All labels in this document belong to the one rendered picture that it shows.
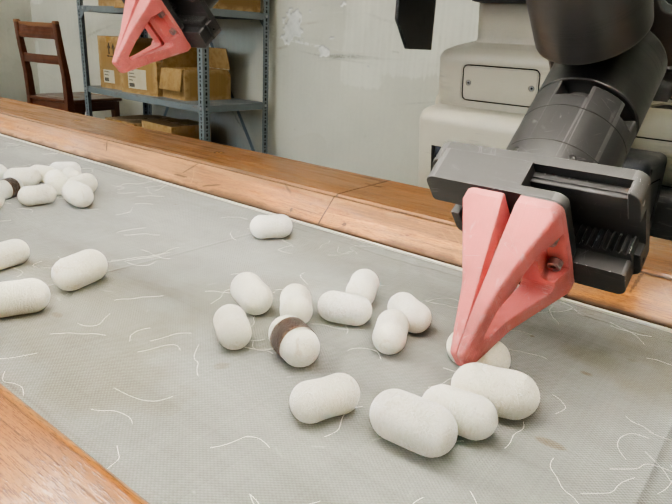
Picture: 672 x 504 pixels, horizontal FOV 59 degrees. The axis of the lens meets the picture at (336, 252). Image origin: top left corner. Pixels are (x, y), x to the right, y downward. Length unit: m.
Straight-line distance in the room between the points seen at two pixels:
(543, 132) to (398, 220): 0.20
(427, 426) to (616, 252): 0.13
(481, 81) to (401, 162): 1.82
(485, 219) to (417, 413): 0.10
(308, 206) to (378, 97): 2.28
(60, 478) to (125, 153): 0.57
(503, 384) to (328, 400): 0.08
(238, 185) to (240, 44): 2.85
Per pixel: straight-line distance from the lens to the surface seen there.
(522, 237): 0.28
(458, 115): 0.93
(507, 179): 0.29
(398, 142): 2.75
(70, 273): 0.39
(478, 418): 0.25
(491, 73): 0.94
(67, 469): 0.21
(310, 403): 0.25
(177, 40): 0.69
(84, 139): 0.83
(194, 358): 0.31
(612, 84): 0.34
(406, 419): 0.24
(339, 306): 0.34
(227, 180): 0.61
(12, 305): 0.37
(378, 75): 2.80
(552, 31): 0.32
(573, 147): 0.31
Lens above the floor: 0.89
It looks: 20 degrees down
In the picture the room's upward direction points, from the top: 3 degrees clockwise
